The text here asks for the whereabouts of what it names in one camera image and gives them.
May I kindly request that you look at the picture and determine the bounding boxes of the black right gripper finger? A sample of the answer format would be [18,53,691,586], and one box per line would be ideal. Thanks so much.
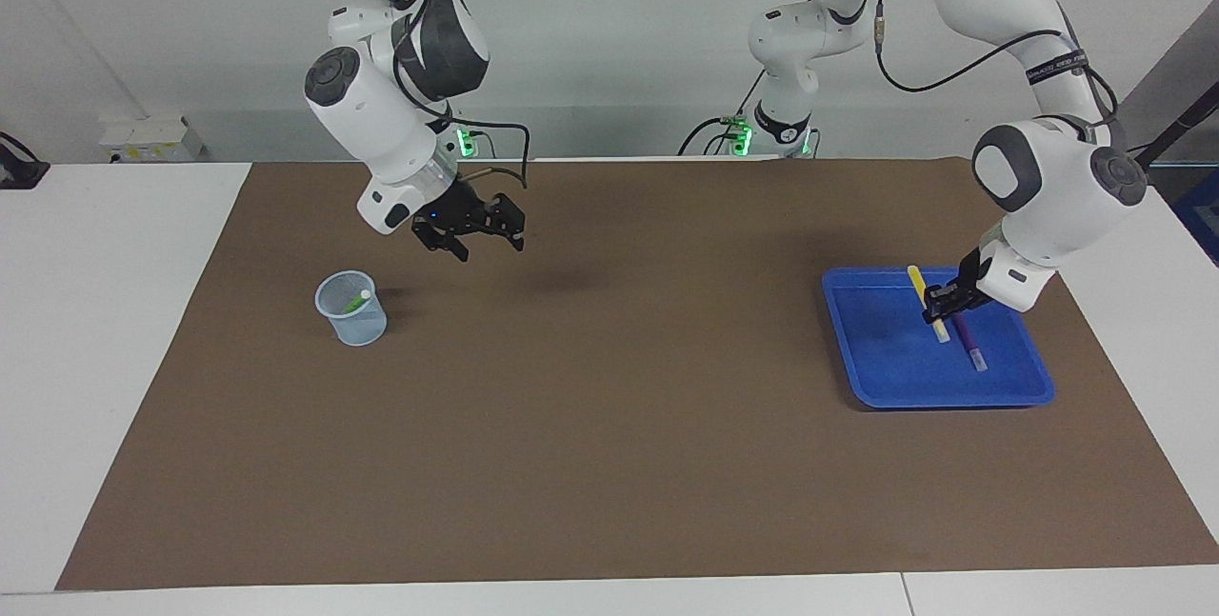
[414,226,468,263]
[490,197,527,250]

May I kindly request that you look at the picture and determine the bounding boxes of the yellow pen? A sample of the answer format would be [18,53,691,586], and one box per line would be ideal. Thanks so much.
[907,265,951,344]

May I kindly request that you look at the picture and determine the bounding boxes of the purple pen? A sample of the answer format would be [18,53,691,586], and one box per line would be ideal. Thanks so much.
[952,311,989,372]

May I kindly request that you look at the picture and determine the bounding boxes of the blue plastic tray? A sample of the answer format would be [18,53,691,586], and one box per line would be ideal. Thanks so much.
[821,266,1056,409]

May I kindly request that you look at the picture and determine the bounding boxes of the translucent plastic cup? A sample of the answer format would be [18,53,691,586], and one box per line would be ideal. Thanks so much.
[315,270,389,348]

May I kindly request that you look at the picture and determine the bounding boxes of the brown table mat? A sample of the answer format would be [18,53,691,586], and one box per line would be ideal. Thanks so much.
[55,157,1219,591]

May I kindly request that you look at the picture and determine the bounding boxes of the blue box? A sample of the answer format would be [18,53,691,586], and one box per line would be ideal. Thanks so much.
[1173,169,1219,265]

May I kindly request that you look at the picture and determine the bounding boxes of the black stand pole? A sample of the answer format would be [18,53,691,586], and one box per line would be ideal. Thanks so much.
[1133,83,1219,169]

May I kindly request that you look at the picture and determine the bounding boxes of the black stand base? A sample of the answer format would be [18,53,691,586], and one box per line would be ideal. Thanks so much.
[0,132,50,190]

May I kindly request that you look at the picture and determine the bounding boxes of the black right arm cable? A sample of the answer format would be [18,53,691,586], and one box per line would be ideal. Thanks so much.
[295,0,530,189]

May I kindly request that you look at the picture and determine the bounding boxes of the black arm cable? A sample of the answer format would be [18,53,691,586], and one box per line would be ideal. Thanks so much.
[295,0,530,189]
[874,0,1120,122]

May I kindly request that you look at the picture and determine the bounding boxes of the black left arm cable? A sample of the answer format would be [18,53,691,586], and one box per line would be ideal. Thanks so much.
[874,0,1120,122]

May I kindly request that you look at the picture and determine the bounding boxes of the black printed cable strap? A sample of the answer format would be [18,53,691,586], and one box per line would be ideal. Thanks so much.
[1026,50,1089,86]

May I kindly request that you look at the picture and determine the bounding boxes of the black base cables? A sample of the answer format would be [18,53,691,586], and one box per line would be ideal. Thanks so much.
[678,71,766,157]

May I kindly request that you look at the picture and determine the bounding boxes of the white wall socket box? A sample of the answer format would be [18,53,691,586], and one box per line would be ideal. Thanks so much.
[98,116,204,163]

